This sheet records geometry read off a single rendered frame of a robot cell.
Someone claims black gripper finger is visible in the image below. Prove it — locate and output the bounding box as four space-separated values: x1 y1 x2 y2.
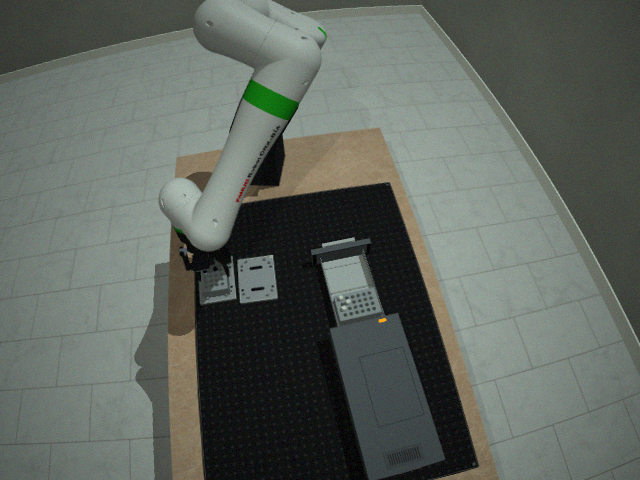
205 245 232 277
179 246 201 281

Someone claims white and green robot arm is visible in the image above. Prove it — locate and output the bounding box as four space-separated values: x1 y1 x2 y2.
158 0 327 272

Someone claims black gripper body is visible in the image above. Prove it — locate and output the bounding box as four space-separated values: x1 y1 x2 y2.
186 244 202 254

